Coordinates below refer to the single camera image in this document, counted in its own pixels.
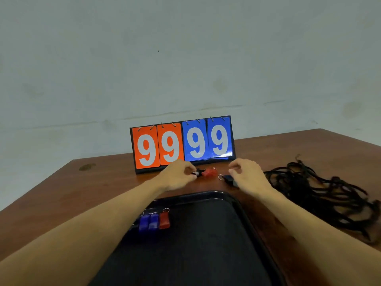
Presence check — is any person's right hand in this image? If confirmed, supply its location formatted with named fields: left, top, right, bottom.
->
left=228, top=158, right=276, bottom=198

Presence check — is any person's left hand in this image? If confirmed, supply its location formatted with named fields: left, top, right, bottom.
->
left=154, top=160, right=197, bottom=193

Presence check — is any tangle of black lanyards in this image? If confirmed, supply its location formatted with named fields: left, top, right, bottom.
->
left=263, top=155, right=381, bottom=245

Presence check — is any black plastic tray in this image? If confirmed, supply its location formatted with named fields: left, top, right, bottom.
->
left=89, top=190, right=286, bottom=286

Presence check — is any person's right forearm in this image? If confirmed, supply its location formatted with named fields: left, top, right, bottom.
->
left=260, top=187, right=381, bottom=286

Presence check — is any person's left forearm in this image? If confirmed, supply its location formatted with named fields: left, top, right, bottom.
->
left=0, top=180, right=167, bottom=286

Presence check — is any orange and blue flip scoreboard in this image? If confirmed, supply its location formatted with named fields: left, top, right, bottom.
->
left=129, top=115, right=237, bottom=175

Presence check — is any brown wooden desk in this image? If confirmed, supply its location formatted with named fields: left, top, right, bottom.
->
left=0, top=129, right=381, bottom=286

